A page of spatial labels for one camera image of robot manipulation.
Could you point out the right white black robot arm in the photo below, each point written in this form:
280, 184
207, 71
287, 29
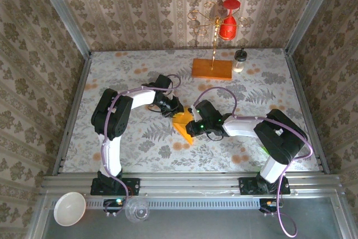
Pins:
279, 135

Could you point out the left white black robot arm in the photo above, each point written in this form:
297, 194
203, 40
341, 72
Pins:
112, 116

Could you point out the small glass jar black lid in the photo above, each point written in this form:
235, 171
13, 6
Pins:
238, 64

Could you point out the red wine glass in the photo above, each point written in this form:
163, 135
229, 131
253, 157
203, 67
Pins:
227, 27

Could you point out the black controller board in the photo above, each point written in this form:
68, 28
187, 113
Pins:
114, 205
268, 205

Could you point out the clear plastic cup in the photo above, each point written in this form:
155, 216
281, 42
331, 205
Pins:
137, 211

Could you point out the white bowl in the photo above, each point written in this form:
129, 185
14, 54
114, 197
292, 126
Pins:
68, 208

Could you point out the aluminium mounting rail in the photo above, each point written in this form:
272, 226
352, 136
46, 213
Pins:
190, 184

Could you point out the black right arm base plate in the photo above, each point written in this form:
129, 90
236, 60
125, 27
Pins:
247, 185

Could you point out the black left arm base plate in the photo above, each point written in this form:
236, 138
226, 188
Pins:
132, 187

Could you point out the aluminium table side rail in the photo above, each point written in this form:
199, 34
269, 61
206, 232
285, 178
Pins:
73, 110
306, 110

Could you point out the aluminium frame post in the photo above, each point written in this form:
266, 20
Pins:
64, 12
310, 12

